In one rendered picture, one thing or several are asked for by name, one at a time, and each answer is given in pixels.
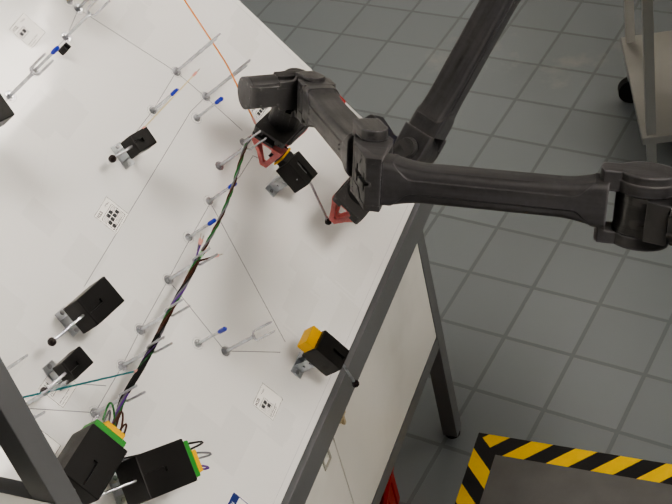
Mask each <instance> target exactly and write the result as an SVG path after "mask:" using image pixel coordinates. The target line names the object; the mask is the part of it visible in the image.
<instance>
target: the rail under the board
mask: <svg viewBox="0 0 672 504"><path fill-rule="evenodd" d="M433 205H434V204H423V203H415V204H414V206H413V208H412V210H411V213H410V215H409V217H408V219H407V222H406V224H405V226H404V228H403V231H402V233H401V235H400V237H399V240H398V242H397V244H396V246H395V249H394V251H393V253H392V255H391V258H390V260H389V262H388V264H387V267H386V269H385V271H384V273H383V276H382V278H381V280H380V282H379V285H378V287H377V289H376V291H375V294H374V296H373V298H372V300H371V302H370V305H369V307H368V309H367V311H366V314H365V316H364V318H363V320H362V323H361V325H360V327H359V329H358V332H357V334H356V336H355V338H354V341H353V343H352V345H351V347H350V350H349V353H348V355H347V358H346V360H345V362H344V364H345V366H346V367H347V369H348V370H349V372H350V374H351V375H352V377H353V378H354V380H359V377H360V375H361V373H362V370H363V368H364V366H365V363H366V361H367V359H368V356H369V354H370V352H371V349H372V347H373V345H374V342H375V340H376V338H377V335H378V333H379V331H380V328H381V326H382V324H383V321H384V319H385V317H386V314H387V312H388V310H389V307H390V305H391V303H392V300H393V298H394V296H395V294H396V291H397V289H398V287H399V284H400V282H401V280H402V277H403V275H404V273H405V270H406V268H407V266H408V263H409V261H410V259H411V256H412V254H413V252H414V249H415V247H416V245H417V242H418V240H419V238H420V235H421V233H422V231H423V228H424V226H425V224H426V221H427V219H428V217H429V214H430V212H431V210H432V208H433ZM354 389H355V387H353V386H352V380H351V379H350V377H349V376H348V374H347V372H346V371H345V369H344V368H343V367H342V369H341V370H340V372H339V374H338V377H337V379H336V381H335V383H334V386H333V388H332V390H331V392H330V395H329V397H328V399H327V401H326V404H325V406H324V408H323V410H322V413H321V415H320V417H319V419H318V422H317V424H316V426H315V428H314V431H313V433H312V435H311V437H310V439H309V442H308V444H307V446H306V448H305V451H304V453H303V455H302V457H301V460H300V462H299V464H298V466H297V469H296V471H295V473H294V475H293V478H292V480H291V482H290V484H289V487H288V489H287V491H286V493H285V496H284V498H283V500H282V502H281V504H305V503H306V500H307V498H308V496H309V493H310V491H311V489H312V486H313V484H314V482H315V479H316V477H317V475H318V472H319V470H320V468H321V466H322V463H323V461H324V459H325V456H326V454H327V452H328V449H329V447H330V445H331V442H332V440H333V438H334V435H335V433H336V431H337V428H338V426H339V424H340V421H341V419H342V417H343V414H344V412H345V410H346V407H347V405H348V403H349V400H350V398H351V396H352V393H353V391H354Z"/></svg>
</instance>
